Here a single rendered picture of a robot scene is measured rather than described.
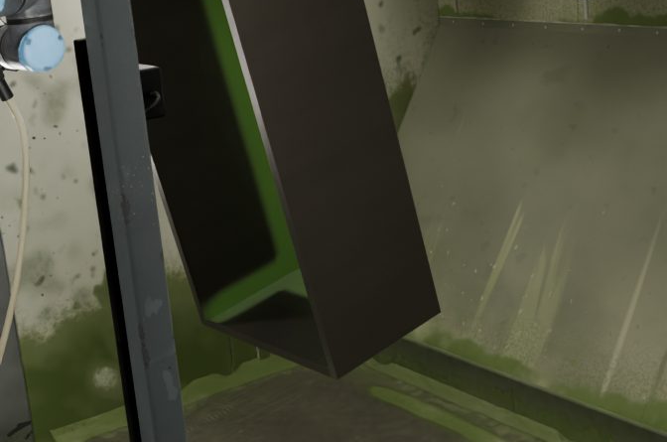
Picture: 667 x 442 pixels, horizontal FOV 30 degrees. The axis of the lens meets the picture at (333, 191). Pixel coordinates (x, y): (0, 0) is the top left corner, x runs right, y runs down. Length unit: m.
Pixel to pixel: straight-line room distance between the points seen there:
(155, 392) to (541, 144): 2.38
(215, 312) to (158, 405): 1.75
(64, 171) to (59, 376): 0.62
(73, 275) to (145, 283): 2.14
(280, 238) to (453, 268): 0.67
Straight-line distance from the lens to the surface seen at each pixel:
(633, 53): 3.83
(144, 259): 1.66
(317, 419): 3.80
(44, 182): 3.71
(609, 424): 3.45
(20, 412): 3.85
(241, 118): 3.41
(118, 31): 1.61
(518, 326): 3.72
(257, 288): 3.53
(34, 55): 2.47
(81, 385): 3.91
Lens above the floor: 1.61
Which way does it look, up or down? 14 degrees down
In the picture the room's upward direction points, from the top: 5 degrees counter-clockwise
